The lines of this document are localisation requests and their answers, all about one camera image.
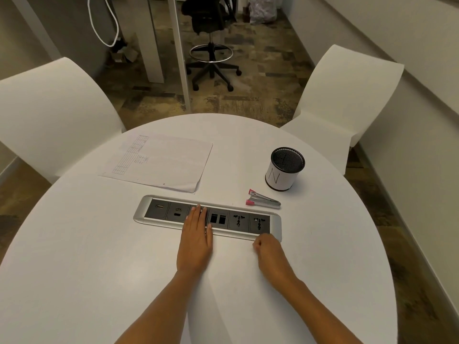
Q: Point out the cardboard box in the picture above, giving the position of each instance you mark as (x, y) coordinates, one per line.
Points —
(123, 51)

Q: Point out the clear plastic bag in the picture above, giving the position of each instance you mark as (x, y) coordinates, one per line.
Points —
(263, 8)

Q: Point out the person's left thumb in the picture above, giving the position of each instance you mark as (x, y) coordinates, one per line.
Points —
(209, 239)

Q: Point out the person's right hand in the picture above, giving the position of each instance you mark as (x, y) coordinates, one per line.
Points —
(274, 257)

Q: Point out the pink and silver stapler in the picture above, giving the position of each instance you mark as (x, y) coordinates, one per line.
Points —
(263, 201)

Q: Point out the white printed paper sheets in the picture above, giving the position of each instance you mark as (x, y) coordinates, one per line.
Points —
(161, 162)

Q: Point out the person's left forearm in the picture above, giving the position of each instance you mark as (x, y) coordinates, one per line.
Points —
(161, 311)

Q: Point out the black mesh pen holder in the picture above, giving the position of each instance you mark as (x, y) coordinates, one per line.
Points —
(281, 173)

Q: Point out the white desk leg panel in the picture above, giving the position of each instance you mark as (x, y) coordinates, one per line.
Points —
(143, 35)

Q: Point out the person's left hand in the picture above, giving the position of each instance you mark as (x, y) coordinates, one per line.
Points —
(193, 243)

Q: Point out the person's right forearm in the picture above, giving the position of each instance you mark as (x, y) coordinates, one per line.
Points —
(315, 315)

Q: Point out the black office chair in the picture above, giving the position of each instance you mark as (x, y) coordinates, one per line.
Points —
(206, 17)

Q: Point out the white curved chair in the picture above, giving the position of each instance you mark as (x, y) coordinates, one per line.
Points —
(344, 96)
(53, 114)

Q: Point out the person's right fingers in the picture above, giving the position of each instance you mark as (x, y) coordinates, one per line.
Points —
(261, 242)

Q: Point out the white slim post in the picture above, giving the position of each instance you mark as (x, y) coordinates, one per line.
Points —
(179, 50)

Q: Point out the silver table power socket panel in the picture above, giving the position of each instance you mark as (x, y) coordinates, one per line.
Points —
(165, 211)

